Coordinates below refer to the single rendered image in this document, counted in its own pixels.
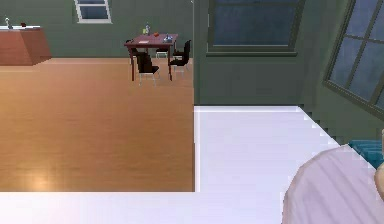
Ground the black metal-legged chair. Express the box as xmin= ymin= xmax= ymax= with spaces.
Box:
xmin=155 ymin=47 xmax=170 ymax=60
xmin=134 ymin=51 xmax=161 ymax=87
xmin=169 ymin=40 xmax=192 ymax=78
xmin=125 ymin=39 xmax=139 ymax=66

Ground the dark red dining table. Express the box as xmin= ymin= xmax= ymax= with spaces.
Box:
xmin=124 ymin=33 xmax=179 ymax=82

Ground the large dark framed window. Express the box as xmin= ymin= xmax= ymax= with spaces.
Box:
xmin=205 ymin=0 xmax=306 ymax=57

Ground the white framed window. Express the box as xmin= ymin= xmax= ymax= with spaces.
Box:
xmin=73 ymin=0 xmax=113 ymax=25

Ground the dark framed multi-pane window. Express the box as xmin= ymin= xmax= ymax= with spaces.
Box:
xmin=322 ymin=0 xmax=384 ymax=118

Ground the teal ribbed cushion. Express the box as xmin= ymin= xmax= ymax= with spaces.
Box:
xmin=348 ymin=139 xmax=384 ymax=170

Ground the reddish brown kitchen counter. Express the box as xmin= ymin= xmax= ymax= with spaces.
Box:
xmin=0 ymin=25 xmax=53 ymax=67

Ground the cream rounded object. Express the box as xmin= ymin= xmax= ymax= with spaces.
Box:
xmin=374 ymin=128 xmax=384 ymax=202

